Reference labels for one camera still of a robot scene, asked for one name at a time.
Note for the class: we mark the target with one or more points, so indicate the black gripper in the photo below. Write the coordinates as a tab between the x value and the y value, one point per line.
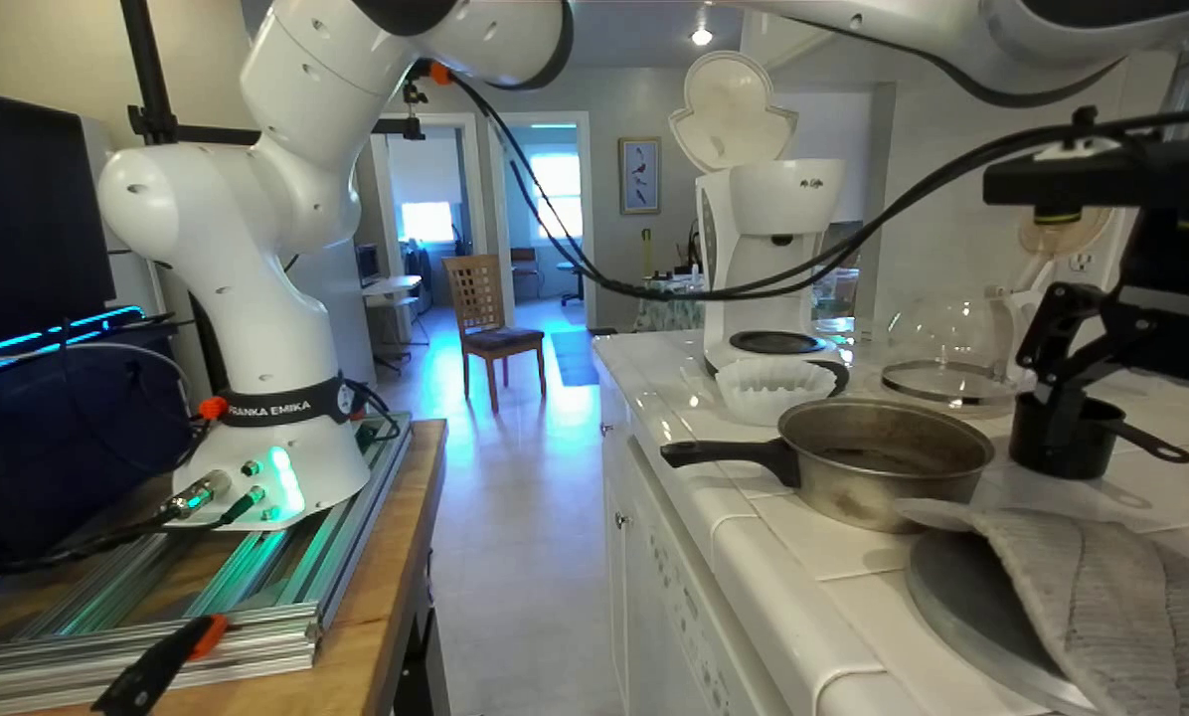
1083	331

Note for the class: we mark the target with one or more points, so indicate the grey quilted mat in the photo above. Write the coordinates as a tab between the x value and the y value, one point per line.
1109	604

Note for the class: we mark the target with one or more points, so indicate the steel pot lid black knob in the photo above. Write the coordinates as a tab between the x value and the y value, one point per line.
964	594

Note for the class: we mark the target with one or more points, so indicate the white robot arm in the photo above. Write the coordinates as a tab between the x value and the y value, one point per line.
228	216

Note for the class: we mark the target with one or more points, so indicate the small black measuring cup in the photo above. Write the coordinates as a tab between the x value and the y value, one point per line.
1081	446

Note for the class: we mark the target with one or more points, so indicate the glass coffee carafe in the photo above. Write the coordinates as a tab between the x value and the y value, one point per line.
960	352

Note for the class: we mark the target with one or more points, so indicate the white paper coffee filter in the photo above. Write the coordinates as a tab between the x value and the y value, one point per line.
765	392

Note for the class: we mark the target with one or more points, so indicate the white coffee maker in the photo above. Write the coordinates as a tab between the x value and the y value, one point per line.
757	214

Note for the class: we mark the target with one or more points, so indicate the wooden chair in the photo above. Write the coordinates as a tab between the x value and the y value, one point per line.
483	328

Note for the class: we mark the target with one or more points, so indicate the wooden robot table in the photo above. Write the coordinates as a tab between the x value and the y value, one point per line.
365	654

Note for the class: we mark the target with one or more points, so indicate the black orange clamp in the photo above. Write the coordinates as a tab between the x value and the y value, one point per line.
142	687

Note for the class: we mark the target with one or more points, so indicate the dark blue bag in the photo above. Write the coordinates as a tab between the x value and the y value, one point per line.
77	435

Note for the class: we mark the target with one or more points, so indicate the black computer monitor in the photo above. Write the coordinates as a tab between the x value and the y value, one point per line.
55	256

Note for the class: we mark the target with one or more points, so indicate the steel pot with black handle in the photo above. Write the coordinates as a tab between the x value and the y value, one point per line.
862	458

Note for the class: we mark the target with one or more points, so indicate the framed wall picture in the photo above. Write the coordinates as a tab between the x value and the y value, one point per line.
639	175

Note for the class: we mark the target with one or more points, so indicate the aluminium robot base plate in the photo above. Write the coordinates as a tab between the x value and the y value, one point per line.
72	632

